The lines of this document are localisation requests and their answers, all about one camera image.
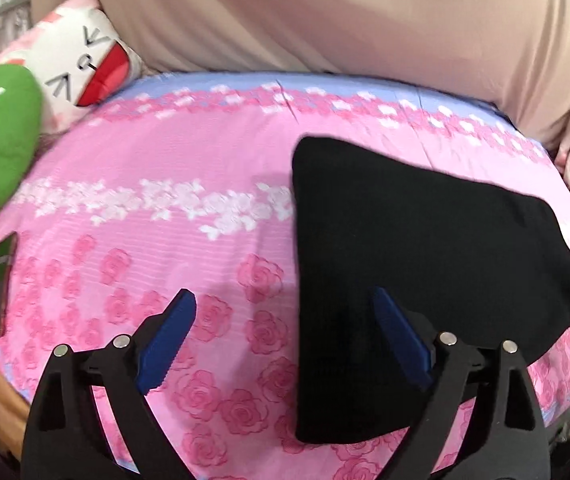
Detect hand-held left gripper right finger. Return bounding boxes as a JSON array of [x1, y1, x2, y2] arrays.
[[372, 287, 548, 480]]

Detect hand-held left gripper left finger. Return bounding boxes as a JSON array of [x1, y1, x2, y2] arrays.
[[22, 288, 197, 480]]

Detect black pants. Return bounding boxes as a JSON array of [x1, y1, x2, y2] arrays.
[[291, 135, 570, 445]]

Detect pink rose print bed sheet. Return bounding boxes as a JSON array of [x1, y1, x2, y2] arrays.
[[0, 71, 570, 480]]

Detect green plush pillow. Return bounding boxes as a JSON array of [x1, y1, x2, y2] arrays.
[[0, 64, 43, 231]]

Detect white cartoon face pillow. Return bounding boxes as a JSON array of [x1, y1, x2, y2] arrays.
[[0, 0, 140, 133]]

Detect beige cloth cover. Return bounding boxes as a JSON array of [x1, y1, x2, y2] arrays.
[[30, 0, 570, 153]]

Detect wooden bed frame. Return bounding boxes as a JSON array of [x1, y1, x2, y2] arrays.
[[0, 360, 33, 461]]

